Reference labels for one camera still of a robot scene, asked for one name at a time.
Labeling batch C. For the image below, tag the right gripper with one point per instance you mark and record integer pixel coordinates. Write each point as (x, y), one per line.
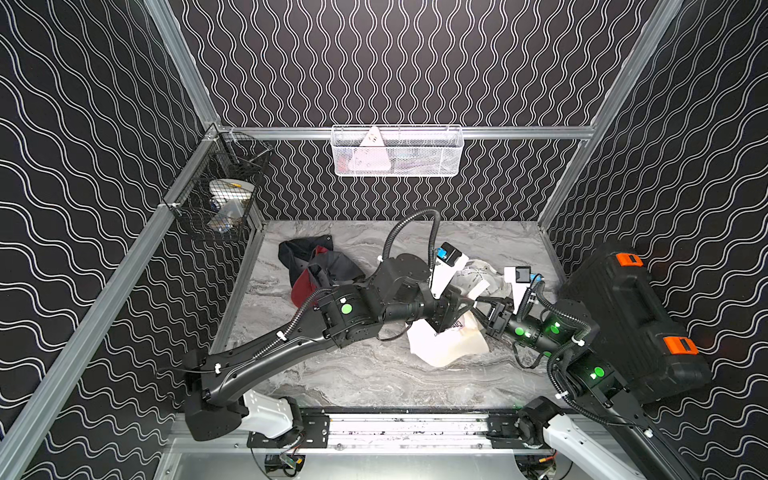
(491, 320)

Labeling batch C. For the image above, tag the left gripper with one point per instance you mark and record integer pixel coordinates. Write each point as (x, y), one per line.
(450, 308)

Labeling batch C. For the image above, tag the cream baseball cap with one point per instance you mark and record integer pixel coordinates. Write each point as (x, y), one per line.
(462, 338)

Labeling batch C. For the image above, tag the white baseball cap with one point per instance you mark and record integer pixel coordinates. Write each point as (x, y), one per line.
(478, 278)

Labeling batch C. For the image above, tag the red baseball cap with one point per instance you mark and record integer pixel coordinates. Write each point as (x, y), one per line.
(305, 275)

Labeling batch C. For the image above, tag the navy baseball cap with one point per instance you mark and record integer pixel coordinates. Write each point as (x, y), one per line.
(295, 254)

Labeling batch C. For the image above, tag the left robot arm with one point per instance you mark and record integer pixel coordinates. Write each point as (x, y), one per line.
(221, 398)

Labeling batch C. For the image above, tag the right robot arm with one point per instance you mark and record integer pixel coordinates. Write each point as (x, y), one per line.
(565, 336)

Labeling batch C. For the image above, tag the black orange tool case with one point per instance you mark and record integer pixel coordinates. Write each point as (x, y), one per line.
(636, 334)

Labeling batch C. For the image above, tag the pink triangular card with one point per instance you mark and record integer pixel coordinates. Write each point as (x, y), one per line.
(371, 156)

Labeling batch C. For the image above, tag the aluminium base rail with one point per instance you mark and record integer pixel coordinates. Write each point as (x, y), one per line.
(386, 432)

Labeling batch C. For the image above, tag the white wire basket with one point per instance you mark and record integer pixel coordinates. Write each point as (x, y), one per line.
(421, 151)

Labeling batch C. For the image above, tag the black wire basket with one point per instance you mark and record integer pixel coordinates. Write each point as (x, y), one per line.
(233, 155)

